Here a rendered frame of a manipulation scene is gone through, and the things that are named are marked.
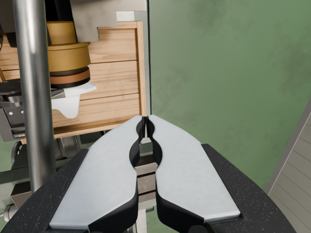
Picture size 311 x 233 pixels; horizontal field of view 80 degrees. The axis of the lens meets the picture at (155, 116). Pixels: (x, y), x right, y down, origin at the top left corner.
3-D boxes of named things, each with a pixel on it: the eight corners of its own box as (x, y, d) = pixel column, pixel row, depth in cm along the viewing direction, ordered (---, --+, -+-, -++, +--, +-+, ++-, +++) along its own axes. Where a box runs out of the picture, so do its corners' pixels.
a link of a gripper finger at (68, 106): (99, 110, 36) (46, 117, 33) (95, 80, 33) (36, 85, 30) (100, 117, 33) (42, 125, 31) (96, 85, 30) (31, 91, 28)
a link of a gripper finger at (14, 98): (67, 92, 33) (10, 97, 30) (65, 82, 32) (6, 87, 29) (65, 102, 29) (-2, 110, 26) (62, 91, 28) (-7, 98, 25)
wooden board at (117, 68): (-21, 24, 41) (-31, 25, 38) (139, 20, 51) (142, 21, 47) (26, 136, 56) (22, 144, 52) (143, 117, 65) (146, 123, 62)
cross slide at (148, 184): (15, 183, 55) (9, 196, 51) (154, 153, 66) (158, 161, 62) (34, 221, 64) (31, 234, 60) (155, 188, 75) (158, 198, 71)
